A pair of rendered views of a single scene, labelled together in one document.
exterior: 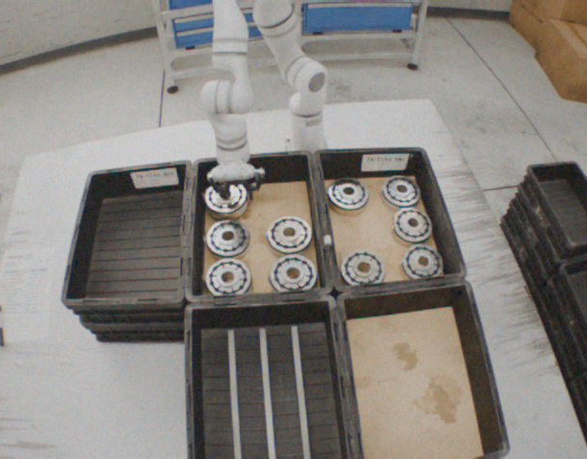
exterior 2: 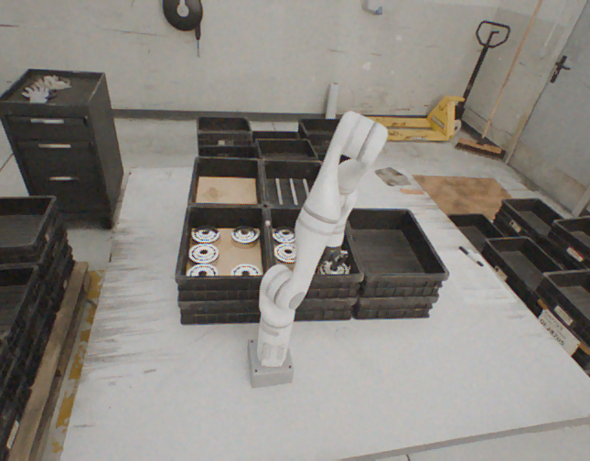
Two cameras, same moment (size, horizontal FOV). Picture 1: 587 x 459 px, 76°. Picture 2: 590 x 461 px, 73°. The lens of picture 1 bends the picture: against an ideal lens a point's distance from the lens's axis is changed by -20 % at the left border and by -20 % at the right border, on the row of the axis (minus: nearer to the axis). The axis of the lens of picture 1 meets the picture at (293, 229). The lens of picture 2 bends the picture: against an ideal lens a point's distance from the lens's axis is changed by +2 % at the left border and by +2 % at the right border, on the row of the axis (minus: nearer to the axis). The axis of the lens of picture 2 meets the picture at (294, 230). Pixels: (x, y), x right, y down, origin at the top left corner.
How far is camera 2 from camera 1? 171 cm
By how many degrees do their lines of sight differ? 89
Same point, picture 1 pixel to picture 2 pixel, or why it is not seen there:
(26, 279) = (475, 283)
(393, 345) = not seen: hidden behind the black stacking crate
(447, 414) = (212, 189)
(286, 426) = (286, 194)
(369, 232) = (234, 260)
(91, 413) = not seen: hidden behind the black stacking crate
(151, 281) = (367, 244)
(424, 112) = not seen: outside the picture
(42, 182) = (546, 368)
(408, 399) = (230, 196)
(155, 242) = (374, 262)
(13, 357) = (447, 244)
